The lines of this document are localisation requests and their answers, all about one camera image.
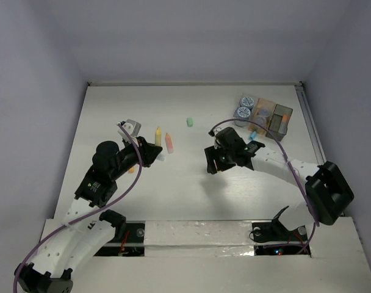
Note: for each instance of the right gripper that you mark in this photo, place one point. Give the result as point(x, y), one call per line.
point(212, 153)

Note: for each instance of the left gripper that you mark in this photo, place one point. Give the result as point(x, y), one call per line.
point(148, 151)

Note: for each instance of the yellow pencil-shaped highlighter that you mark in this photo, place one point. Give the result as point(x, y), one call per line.
point(158, 137)

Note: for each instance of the blue lid jar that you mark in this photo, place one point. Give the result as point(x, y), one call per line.
point(242, 115)
point(247, 101)

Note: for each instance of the clear jar blue clips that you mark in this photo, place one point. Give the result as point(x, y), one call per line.
point(264, 112)

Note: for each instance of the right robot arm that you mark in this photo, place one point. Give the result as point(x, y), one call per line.
point(326, 193)

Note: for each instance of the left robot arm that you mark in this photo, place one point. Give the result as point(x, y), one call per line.
point(89, 222)

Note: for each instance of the blue pencil-shaped highlighter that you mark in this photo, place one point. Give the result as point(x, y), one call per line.
point(161, 157)

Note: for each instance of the pink pencil-shaped highlighter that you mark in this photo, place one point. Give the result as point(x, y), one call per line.
point(169, 143)

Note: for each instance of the small blue eraser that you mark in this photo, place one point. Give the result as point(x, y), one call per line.
point(253, 135)

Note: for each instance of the green eraser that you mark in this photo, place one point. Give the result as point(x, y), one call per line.
point(189, 122)

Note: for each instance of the clear plastic bin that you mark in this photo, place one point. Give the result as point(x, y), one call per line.
point(256, 100)

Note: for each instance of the amber plastic bin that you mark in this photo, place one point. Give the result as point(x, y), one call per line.
point(262, 103)

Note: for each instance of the grey plastic bin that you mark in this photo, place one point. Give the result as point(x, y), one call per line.
point(275, 122)

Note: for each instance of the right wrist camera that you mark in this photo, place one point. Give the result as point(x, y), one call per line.
point(214, 132)

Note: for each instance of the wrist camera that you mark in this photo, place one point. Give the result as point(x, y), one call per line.
point(214, 132)
point(132, 127)

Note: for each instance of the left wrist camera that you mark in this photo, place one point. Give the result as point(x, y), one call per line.
point(132, 127)

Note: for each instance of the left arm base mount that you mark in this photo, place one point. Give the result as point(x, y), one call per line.
point(131, 244)

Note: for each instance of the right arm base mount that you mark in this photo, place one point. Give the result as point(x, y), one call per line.
point(272, 239)

